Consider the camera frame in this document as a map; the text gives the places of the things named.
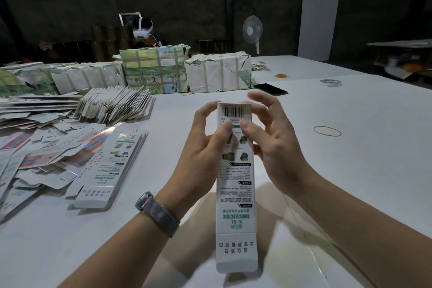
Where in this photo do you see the person's right hand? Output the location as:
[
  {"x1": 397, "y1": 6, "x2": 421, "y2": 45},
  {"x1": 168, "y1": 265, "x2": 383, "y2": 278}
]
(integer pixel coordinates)
[{"x1": 239, "y1": 90, "x2": 315, "y2": 198}]

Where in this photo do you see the person's left hand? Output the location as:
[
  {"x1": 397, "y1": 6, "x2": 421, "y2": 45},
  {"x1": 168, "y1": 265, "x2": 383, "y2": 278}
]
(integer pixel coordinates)
[{"x1": 155, "y1": 101, "x2": 234, "y2": 218}]

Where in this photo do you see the toothbrush carton box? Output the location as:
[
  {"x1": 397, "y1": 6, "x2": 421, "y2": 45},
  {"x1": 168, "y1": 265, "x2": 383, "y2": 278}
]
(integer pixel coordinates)
[{"x1": 215, "y1": 102, "x2": 259, "y2": 274}]

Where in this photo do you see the fanned stack of white cartons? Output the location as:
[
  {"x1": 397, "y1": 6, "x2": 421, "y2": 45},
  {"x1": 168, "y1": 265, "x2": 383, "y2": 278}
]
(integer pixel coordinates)
[{"x1": 74, "y1": 86, "x2": 156, "y2": 125}]

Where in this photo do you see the pile of cartons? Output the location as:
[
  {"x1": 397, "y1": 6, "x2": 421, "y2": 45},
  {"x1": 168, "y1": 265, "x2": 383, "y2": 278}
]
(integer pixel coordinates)
[{"x1": 0, "y1": 89, "x2": 149, "y2": 223}]

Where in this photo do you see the person's right forearm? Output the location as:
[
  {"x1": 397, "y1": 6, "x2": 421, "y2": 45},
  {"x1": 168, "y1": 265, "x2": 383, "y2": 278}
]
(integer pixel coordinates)
[{"x1": 290, "y1": 170, "x2": 432, "y2": 288}]

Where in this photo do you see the thin tan rubber band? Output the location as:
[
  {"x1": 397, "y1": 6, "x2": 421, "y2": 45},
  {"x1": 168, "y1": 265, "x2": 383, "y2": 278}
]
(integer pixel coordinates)
[{"x1": 313, "y1": 125, "x2": 342, "y2": 137}]

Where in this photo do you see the grey band wristwatch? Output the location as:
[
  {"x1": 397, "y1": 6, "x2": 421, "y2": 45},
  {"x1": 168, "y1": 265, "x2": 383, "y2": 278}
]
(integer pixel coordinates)
[{"x1": 134, "y1": 191, "x2": 182, "y2": 238}]

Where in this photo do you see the black smartphone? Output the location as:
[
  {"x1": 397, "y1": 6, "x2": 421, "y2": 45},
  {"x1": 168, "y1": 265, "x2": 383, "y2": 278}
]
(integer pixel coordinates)
[{"x1": 254, "y1": 83, "x2": 289, "y2": 97}]

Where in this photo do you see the green printed wrapped bundle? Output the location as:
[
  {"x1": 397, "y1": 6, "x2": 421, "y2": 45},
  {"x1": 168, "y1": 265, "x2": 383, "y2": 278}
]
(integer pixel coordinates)
[{"x1": 119, "y1": 44, "x2": 191, "y2": 95}]

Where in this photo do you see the dark wooden chair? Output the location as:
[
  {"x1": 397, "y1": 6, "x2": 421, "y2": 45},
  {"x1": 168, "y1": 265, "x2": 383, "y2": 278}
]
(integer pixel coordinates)
[{"x1": 196, "y1": 39, "x2": 230, "y2": 54}]

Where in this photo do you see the white standing fan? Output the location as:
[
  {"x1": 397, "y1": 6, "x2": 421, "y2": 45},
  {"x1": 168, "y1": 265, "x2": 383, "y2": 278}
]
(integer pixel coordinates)
[{"x1": 242, "y1": 15, "x2": 264, "y2": 56}]

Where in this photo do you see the white board panel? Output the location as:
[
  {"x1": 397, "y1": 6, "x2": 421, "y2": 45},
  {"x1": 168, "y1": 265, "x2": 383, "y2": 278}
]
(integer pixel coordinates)
[{"x1": 297, "y1": 0, "x2": 342, "y2": 63}]

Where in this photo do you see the cluttered side table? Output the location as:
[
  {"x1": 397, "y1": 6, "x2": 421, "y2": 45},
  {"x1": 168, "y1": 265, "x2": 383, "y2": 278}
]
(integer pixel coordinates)
[{"x1": 366, "y1": 39, "x2": 432, "y2": 86}]

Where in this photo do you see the stack of brown cartons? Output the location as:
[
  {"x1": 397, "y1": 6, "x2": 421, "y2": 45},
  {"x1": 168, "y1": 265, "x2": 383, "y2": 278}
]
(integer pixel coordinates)
[{"x1": 90, "y1": 26, "x2": 132, "y2": 63}]

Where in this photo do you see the row of white wrapped bundles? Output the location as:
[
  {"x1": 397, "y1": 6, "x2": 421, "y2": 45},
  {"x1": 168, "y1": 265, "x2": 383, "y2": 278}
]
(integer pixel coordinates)
[{"x1": 0, "y1": 62, "x2": 127, "y2": 96}]

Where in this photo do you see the white strapped wrapped bundle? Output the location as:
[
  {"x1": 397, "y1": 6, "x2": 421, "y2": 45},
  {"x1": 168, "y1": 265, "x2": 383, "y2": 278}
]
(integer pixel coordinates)
[{"x1": 185, "y1": 51, "x2": 253, "y2": 94}]

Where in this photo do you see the white head-mounted camera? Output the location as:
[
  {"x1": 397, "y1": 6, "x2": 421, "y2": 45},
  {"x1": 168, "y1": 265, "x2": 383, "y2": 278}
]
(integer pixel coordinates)
[{"x1": 119, "y1": 12, "x2": 154, "y2": 39}]

